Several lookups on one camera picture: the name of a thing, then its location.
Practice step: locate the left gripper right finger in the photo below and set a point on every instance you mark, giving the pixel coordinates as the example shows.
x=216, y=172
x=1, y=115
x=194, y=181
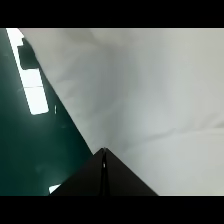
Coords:
x=124, y=179

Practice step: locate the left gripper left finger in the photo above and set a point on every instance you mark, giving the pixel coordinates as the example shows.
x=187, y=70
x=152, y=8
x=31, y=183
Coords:
x=87, y=179

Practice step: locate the white garment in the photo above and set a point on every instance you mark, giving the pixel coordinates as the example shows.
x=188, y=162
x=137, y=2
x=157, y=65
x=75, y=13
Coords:
x=143, y=100

